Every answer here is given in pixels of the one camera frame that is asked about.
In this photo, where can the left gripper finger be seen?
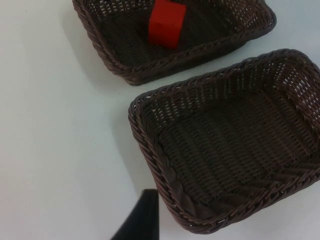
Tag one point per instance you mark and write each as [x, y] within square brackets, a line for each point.
[145, 220]

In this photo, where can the dark brown wicker basket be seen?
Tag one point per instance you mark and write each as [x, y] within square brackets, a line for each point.
[120, 42]
[225, 150]

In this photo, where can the red cube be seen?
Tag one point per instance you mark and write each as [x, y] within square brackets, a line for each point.
[165, 27]

